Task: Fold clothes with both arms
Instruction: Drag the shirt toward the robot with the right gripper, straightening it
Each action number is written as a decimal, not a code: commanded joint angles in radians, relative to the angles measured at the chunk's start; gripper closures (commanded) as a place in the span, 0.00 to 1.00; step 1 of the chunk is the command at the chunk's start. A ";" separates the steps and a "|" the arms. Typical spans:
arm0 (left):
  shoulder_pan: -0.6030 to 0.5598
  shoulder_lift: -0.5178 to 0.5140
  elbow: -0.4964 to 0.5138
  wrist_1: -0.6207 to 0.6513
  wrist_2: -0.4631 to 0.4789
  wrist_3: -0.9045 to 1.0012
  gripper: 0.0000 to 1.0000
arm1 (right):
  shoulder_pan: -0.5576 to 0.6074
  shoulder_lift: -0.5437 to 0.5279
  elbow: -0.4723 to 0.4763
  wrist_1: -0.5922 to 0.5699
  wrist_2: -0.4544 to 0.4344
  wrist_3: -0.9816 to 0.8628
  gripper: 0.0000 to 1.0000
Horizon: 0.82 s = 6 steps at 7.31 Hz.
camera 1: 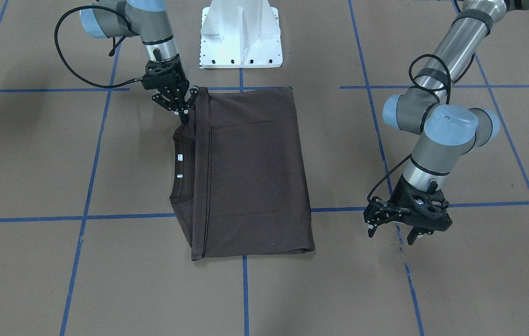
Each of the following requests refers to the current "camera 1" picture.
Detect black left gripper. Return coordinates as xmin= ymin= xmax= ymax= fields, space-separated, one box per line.
xmin=363 ymin=176 xmax=452 ymax=246

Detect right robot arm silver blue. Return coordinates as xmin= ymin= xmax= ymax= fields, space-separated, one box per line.
xmin=54 ymin=0 xmax=199 ymax=124

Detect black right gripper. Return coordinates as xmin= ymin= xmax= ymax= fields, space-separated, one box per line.
xmin=142 ymin=55 xmax=199 ymax=123

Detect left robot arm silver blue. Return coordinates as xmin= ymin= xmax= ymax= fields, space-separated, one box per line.
xmin=363 ymin=0 xmax=529 ymax=245

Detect brown t-shirt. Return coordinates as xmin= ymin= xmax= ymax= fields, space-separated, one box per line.
xmin=169 ymin=87 xmax=315 ymax=261

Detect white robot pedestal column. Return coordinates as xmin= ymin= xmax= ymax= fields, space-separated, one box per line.
xmin=199 ymin=0 xmax=283 ymax=69

